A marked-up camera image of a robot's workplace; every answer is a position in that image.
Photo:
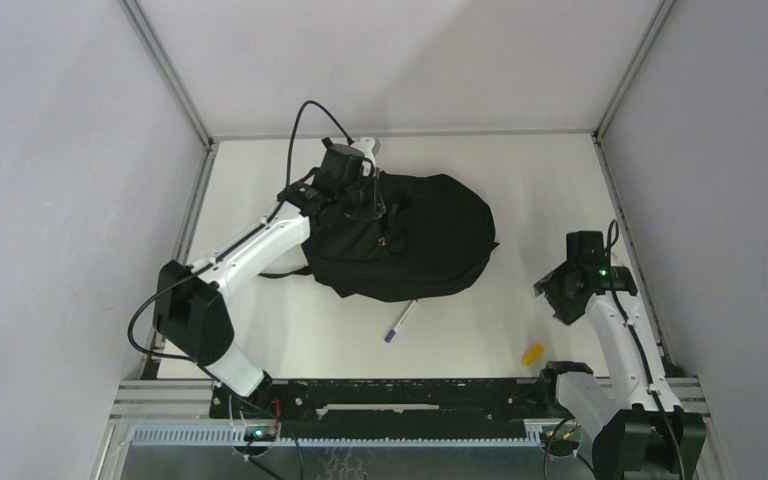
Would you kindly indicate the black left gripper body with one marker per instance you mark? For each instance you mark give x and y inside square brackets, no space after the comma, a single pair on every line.
[361,201]

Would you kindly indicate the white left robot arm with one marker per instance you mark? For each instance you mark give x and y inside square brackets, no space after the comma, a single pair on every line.
[192,301]

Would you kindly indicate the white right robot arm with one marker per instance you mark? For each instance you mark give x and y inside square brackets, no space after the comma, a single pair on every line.
[638,428]

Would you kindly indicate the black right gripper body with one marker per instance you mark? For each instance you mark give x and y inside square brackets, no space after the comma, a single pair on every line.
[555,285]

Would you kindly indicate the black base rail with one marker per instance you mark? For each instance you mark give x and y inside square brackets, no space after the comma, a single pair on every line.
[448,409]

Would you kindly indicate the black backpack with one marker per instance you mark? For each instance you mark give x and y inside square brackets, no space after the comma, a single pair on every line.
[434,239]

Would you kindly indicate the purple marker pen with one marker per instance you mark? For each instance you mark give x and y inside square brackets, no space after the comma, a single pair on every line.
[405,314]

